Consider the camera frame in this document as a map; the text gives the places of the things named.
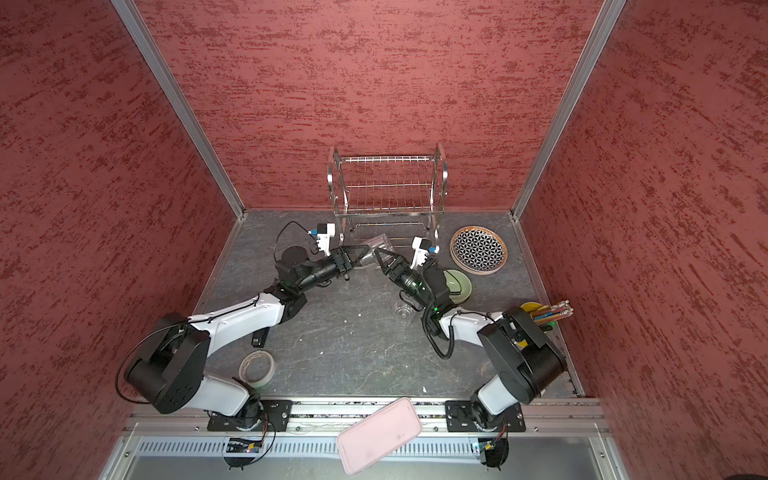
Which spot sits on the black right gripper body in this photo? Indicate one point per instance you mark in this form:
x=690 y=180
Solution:
x=410 y=280

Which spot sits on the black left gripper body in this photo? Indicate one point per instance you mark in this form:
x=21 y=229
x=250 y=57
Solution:
x=328 y=271

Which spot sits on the clear glass cup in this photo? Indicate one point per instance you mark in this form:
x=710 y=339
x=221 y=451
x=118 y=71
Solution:
x=379 y=241
x=404 y=311

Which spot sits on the pale green bowl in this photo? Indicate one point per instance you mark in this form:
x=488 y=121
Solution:
x=459 y=286

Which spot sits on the steel two-tier dish rack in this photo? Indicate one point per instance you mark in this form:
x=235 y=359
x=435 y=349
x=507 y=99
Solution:
x=400 y=196

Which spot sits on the white patterned plate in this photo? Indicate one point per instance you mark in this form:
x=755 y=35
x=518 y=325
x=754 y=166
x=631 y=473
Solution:
x=478 y=250

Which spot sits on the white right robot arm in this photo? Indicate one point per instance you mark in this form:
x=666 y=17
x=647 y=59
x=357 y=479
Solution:
x=525 y=360

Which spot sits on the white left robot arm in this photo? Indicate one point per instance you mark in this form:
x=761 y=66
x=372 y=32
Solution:
x=167 y=368

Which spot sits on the black stapler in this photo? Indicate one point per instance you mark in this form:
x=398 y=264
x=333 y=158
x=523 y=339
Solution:
x=259 y=337

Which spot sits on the yellow pen cup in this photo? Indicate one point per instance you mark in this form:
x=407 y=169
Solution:
x=530 y=307

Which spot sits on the masking tape roll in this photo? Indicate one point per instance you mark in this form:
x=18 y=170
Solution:
x=257 y=369

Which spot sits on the coloured pens bundle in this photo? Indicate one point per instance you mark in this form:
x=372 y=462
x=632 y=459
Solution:
x=552 y=313

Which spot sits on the pink tray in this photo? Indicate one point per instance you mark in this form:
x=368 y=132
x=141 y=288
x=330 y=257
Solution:
x=378 y=435

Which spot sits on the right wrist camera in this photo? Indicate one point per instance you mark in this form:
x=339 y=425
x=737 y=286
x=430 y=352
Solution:
x=422 y=249

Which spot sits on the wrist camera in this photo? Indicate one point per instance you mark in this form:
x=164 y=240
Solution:
x=422 y=249
x=323 y=234

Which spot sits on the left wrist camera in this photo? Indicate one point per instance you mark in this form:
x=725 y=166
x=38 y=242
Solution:
x=323 y=234

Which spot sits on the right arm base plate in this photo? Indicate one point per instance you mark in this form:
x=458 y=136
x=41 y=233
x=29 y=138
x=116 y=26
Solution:
x=471 y=416

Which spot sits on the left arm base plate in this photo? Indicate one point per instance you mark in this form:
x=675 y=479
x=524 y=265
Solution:
x=255 y=416

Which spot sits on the aluminium corner post left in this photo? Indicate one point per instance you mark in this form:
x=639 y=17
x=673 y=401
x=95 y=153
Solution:
x=132 y=19

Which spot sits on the aluminium corner post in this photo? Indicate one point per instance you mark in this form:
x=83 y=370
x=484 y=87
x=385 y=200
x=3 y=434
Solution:
x=604 y=24
x=132 y=19

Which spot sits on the aluminium front rail frame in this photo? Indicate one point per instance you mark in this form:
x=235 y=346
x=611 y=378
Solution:
x=547 y=436

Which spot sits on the aluminium corner post right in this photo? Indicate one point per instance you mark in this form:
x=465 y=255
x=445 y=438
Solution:
x=604 y=24

